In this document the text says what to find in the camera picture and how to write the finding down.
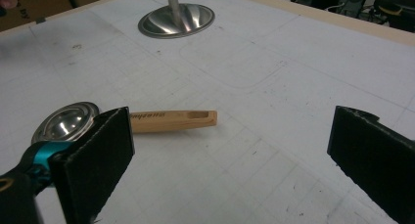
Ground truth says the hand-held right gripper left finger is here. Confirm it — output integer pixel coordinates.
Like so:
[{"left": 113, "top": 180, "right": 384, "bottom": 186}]
[{"left": 48, "top": 106, "right": 135, "bottom": 224}]

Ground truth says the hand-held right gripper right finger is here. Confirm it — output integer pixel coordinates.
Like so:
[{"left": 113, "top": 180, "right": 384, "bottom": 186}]
[{"left": 327, "top": 105, "right": 415, "bottom": 224}]

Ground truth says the metal spoon with wooden handle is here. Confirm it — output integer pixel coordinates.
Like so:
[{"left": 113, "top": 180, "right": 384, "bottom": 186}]
[{"left": 31, "top": 101, "right": 218, "bottom": 145}]

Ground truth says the white grid mat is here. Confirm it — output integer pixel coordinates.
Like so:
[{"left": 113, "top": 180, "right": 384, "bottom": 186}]
[{"left": 0, "top": 0, "right": 415, "bottom": 224}]

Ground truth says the dark equipment in background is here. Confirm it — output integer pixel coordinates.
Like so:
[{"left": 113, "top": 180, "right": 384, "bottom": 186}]
[{"left": 290, "top": 0, "right": 415, "bottom": 33}]

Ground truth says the silver metal bowl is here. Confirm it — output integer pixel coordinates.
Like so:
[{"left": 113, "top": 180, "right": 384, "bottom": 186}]
[{"left": 137, "top": 0, "right": 216, "bottom": 40}]

